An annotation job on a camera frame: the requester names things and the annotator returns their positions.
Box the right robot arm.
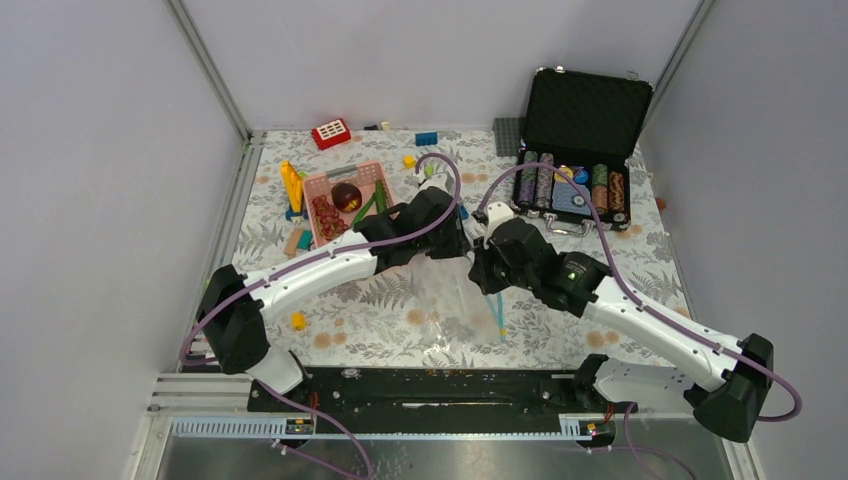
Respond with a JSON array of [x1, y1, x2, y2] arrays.
[[468, 218, 774, 443]]

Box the pink perforated plastic basket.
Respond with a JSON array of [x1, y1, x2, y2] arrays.
[[303, 160, 396, 247]]

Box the yellow brick near front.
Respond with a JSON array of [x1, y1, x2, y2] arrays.
[[291, 312, 307, 331]]

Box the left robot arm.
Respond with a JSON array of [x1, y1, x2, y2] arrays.
[[192, 186, 467, 411]]

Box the black poker chip case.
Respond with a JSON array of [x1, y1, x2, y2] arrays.
[[512, 67, 653, 231]]

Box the green bean pod toy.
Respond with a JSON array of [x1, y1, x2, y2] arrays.
[[374, 180, 388, 213]]

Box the yellow toy frame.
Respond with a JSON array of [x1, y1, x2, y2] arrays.
[[280, 161, 304, 214]]

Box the wooden plank block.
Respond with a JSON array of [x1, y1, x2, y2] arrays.
[[283, 228, 304, 258]]

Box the red window block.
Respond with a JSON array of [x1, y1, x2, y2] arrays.
[[311, 118, 352, 151]]

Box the clear zip top bag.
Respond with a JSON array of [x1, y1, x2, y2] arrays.
[[410, 255, 504, 353]]

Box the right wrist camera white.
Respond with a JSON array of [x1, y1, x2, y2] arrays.
[[484, 202, 515, 242]]

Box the teal small block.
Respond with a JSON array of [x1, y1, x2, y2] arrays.
[[297, 230, 313, 251]]

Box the dark mangosteen toy fruit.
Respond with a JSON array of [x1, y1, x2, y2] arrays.
[[331, 182, 363, 213]]

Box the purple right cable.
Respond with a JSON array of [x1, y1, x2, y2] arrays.
[[475, 162, 804, 480]]

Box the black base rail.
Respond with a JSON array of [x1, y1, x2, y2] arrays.
[[247, 367, 617, 436]]

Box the grey baseplate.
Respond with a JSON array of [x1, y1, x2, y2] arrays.
[[492, 117, 525, 157]]

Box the blue brick far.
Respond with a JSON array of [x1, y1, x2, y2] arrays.
[[414, 131, 438, 146]]

